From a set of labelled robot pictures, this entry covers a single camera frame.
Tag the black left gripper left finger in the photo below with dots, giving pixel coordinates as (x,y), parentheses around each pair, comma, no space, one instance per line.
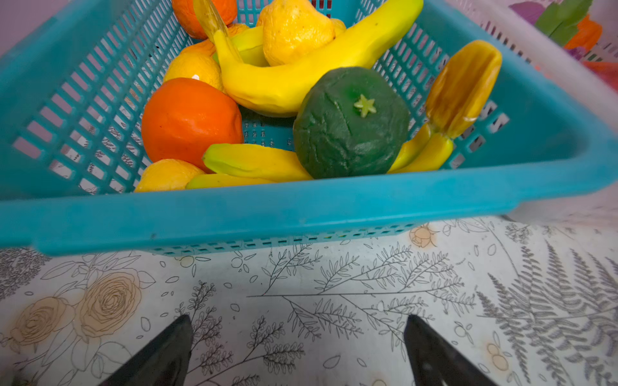
(164,361)

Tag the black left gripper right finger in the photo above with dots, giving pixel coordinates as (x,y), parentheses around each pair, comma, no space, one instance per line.
(434,361)

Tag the small yellow toy fruit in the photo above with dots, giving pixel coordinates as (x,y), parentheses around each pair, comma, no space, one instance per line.
(167,175)

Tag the yellow toy banana bunch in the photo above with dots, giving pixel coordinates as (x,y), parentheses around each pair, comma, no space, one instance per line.
(246,164)

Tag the white plastic vegetable basket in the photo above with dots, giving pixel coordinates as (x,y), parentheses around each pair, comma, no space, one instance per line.
(583,64)

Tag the large orange toy fruit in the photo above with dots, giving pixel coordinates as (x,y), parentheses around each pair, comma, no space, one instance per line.
(184,117)

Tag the dark green round toy fruit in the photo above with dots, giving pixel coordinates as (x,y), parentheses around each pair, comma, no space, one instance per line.
(351,123)

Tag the yellow brown toy starfruit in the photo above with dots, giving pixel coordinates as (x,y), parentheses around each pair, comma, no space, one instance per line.
(455,101)

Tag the long yellow toy banana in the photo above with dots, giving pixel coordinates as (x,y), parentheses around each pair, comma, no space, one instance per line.
(279,91)

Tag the teal plastic fruit basket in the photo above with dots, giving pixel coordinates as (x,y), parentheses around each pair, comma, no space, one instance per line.
(72,96)

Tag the yellow toy lemon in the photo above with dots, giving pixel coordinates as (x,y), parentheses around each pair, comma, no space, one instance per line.
(294,28)

